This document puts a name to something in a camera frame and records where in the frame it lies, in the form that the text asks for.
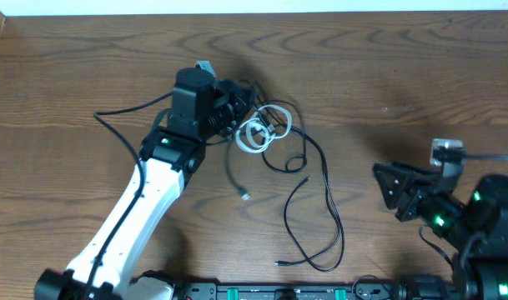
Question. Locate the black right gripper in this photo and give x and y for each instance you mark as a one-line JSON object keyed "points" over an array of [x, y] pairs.
{"points": [[413, 184]]}

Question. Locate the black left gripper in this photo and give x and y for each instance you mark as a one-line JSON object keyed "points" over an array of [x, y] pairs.
{"points": [[232, 92]]}

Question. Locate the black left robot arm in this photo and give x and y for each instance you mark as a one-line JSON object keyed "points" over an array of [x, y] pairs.
{"points": [[202, 107]]}

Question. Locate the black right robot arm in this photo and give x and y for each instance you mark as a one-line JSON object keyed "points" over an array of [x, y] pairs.
{"points": [[477, 229]]}

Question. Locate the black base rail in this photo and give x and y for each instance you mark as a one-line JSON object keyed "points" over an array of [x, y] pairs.
{"points": [[214, 291]]}

